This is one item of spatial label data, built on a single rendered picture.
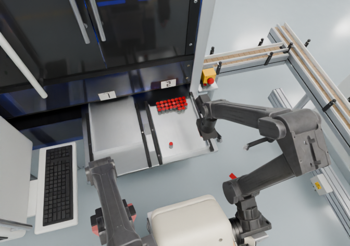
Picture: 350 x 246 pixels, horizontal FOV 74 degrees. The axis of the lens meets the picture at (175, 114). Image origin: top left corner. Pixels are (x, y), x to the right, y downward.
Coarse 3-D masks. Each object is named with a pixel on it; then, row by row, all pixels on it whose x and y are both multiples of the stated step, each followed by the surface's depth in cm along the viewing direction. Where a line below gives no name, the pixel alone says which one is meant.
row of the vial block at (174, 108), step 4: (180, 104) 134; (184, 104) 134; (160, 108) 132; (164, 108) 132; (168, 108) 132; (172, 108) 134; (176, 108) 135; (160, 112) 133; (164, 112) 134; (168, 112) 135
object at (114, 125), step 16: (128, 96) 142; (96, 112) 135; (112, 112) 135; (128, 112) 136; (96, 128) 130; (112, 128) 130; (128, 128) 130; (96, 144) 125; (112, 144) 125; (128, 144) 122
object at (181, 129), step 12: (156, 108) 138; (192, 108) 138; (156, 120) 133; (168, 120) 134; (180, 120) 134; (192, 120) 134; (156, 132) 126; (168, 132) 130; (180, 132) 130; (192, 132) 130; (168, 144) 126; (180, 144) 126; (192, 144) 126; (204, 144) 127; (168, 156) 119
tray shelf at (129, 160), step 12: (144, 96) 142; (156, 96) 142; (168, 96) 143; (180, 96) 143; (84, 108) 136; (144, 108) 138; (84, 120) 132; (144, 120) 133; (84, 132) 128; (144, 132) 130; (84, 144) 125; (96, 156) 121; (120, 156) 122; (132, 156) 122; (144, 156) 122; (156, 156) 122; (180, 156) 123; (192, 156) 123; (120, 168) 119; (132, 168) 119; (144, 168) 119
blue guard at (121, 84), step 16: (176, 64) 118; (192, 64) 122; (80, 80) 110; (96, 80) 113; (112, 80) 116; (128, 80) 119; (144, 80) 122; (160, 80) 126; (176, 80) 130; (0, 96) 105; (16, 96) 108; (32, 96) 110; (48, 96) 113; (64, 96) 116; (80, 96) 120; (96, 96) 123; (0, 112) 114; (16, 112) 117; (32, 112) 120
